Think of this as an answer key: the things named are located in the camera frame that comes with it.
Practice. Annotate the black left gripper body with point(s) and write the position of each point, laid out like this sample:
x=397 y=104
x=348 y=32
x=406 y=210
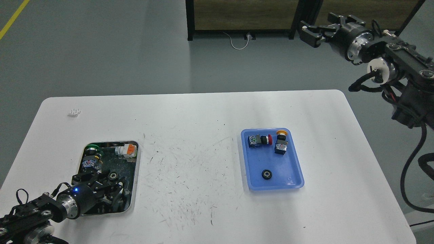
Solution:
x=85 y=199

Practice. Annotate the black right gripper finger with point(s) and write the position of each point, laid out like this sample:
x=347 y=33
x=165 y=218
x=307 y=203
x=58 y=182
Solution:
x=336 y=20
x=314 y=36

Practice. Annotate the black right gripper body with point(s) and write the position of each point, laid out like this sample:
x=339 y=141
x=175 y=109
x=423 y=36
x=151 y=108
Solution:
x=350 y=41

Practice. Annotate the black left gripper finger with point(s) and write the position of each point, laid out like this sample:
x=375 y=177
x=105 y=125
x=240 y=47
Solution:
x=90 y=176
x=119 y=199

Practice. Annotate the black gear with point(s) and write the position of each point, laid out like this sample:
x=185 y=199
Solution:
x=113 y=176
x=266 y=174

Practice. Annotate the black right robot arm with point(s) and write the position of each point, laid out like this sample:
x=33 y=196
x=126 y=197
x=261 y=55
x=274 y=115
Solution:
x=394 y=67

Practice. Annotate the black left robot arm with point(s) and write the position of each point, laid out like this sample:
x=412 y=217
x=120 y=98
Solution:
x=30 y=222

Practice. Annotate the silver metal tray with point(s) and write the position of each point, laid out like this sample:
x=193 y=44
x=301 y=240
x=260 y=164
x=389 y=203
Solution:
x=126 y=169

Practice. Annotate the small white plastic clip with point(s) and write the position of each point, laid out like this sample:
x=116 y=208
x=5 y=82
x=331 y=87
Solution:
x=74 y=113

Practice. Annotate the blue plastic tray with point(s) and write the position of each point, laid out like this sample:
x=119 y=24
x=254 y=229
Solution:
x=286 y=170

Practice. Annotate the green push button switch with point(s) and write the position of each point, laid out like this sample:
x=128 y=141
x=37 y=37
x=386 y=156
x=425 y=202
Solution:
x=92 y=158

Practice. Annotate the orange white switch part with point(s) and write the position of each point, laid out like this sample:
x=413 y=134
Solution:
x=127 y=151

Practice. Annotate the black frame wooden cabinet right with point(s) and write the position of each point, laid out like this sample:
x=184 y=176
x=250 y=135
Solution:
x=393 y=15

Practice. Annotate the black frame wooden cabinet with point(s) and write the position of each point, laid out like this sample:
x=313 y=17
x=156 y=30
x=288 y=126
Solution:
x=393 y=15
x=243 y=16

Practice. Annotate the black frame wooden cabinet left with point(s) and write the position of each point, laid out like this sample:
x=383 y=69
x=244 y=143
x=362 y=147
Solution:
x=243 y=16

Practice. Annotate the yellow push button switch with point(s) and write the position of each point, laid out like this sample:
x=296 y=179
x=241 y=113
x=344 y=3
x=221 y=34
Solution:
x=281 y=143

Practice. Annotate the red push button switch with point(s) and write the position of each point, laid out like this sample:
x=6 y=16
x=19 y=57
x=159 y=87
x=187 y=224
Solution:
x=255 y=141

